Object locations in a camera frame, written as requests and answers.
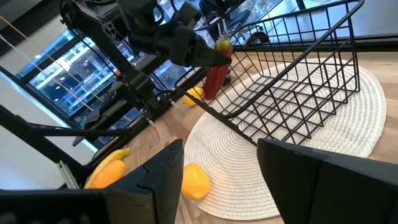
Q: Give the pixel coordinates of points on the black aluminium side frame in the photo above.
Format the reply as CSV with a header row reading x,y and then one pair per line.
x,y
40,146

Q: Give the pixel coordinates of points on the orange-yellow mango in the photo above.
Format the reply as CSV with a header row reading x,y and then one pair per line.
x,y
109,175

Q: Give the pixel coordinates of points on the yellow-orange round fruit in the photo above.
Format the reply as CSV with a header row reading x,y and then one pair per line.
x,y
194,183

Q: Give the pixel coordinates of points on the black office chair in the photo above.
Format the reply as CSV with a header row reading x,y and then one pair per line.
x,y
241,17

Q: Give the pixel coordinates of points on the silver aluminium bracket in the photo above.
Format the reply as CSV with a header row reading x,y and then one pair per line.
x,y
68,175

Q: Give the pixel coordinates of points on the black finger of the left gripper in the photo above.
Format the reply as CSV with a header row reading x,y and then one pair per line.
x,y
211,57

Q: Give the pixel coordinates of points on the white round woven placemat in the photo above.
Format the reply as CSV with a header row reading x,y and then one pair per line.
x,y
236,174

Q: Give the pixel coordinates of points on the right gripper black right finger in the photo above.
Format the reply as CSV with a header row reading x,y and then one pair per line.
x,y
326,189

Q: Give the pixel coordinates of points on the yellow lemon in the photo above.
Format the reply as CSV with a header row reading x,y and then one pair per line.
x,y
192,97

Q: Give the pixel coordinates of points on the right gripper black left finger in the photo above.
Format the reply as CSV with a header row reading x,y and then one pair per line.
x,y
146,193

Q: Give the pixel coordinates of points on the yellow banana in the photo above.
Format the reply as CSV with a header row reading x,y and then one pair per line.
x,y
115,155

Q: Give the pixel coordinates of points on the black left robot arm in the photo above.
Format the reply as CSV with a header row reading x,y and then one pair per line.
x,y
90,21

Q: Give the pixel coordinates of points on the large glass window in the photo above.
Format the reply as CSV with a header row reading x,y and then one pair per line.
x,y
77,77

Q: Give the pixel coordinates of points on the dark red pepper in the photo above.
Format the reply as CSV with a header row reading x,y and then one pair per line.
x,y
214,81

